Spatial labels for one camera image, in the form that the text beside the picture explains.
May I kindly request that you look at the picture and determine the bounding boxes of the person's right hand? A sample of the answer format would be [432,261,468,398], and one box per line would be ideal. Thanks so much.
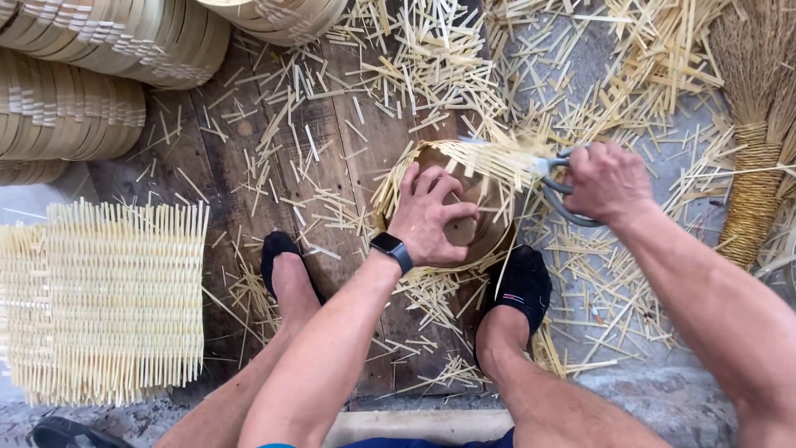
[562,141,655,229]

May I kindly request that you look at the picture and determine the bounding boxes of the person's left hand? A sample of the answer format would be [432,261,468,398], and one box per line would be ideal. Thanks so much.
[386,163,481,269]

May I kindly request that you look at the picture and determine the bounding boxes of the grey metal scissors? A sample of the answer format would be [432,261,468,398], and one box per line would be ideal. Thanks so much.
[459,137,605,229]

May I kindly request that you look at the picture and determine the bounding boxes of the round woven bamboo basket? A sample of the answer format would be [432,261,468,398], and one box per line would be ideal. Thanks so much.
[371,138,556,276]

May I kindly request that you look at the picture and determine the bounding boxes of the heap of cut bamboo strips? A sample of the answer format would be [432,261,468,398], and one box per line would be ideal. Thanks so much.
[133,0,796,402]

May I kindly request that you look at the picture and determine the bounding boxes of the black right sock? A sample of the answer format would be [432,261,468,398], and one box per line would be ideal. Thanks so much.
[474,244,553,368]

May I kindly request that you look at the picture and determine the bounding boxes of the black sock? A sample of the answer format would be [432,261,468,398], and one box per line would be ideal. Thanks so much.
[474,244,553,368]
[260,231,327,307]

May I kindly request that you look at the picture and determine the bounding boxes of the straw broom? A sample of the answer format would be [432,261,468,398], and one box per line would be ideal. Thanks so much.
[708,0,796,275]

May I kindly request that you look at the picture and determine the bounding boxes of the black smartwatch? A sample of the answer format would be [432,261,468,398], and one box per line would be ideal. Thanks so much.
[369,231,415,276]

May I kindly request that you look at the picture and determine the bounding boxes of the person's right leg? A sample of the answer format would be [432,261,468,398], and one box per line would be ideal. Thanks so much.
[474,305,672,448]

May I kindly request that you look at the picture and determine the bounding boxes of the person's leg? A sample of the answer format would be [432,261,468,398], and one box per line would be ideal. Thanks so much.
[152,252,324,448]
[474,305,672,448]

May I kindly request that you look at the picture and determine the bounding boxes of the pale wooden seat plank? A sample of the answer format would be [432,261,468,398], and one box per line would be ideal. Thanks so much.
[322,409,517,448]

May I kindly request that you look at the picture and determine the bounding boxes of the black left sock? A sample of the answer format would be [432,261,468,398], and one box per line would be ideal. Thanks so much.
[260,231,327,307]

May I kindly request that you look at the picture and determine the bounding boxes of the blue shorts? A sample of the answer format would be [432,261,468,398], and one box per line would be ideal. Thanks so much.
[258,427,517,448]

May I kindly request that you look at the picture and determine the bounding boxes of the long stack of bamboo rings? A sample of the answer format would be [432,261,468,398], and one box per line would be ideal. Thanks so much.
[0,49,148,163]
[0,158,70,187]
[198,0,350,48]
[0,0,232,92]

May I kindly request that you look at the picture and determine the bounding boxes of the dark wooden plank platform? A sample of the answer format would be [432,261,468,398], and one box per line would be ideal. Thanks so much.
[86,0,501,405]

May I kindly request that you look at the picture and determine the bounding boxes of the person's left leg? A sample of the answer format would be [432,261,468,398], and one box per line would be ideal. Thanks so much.
[152,252,324,448]

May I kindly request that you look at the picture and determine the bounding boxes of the stack of square woven mats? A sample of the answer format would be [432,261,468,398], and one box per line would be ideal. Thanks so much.
[0,198,211,409]

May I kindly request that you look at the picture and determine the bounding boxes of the black sandal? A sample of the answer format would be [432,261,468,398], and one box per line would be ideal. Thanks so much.
[30,416,136,448]

